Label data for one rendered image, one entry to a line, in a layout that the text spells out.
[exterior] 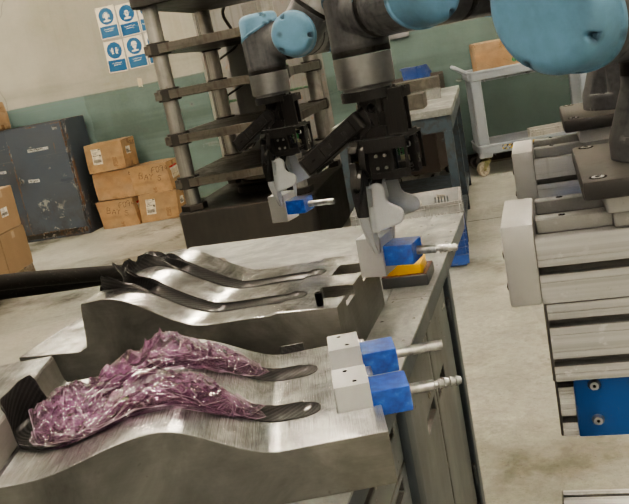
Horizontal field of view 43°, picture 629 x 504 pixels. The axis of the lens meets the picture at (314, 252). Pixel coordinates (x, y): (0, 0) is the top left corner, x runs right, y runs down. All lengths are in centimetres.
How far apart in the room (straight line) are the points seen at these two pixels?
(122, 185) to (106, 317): 684
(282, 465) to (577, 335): 34
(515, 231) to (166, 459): 42
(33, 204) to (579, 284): 763
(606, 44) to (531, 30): 7
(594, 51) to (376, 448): 40
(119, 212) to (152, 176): 51
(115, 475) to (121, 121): 759
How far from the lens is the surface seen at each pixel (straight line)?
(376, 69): 102
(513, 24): 77
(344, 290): 113
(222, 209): 524
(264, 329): 108
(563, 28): 74
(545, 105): 758
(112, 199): 816
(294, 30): 138
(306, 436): 79
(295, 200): 158
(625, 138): 88
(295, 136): 153
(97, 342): 119
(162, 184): 782
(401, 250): 106
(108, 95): 835
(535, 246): 87
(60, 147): 807
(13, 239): 621
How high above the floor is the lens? 120
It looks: 13 degrees down
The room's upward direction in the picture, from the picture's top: 11 degrees counter-clockwise
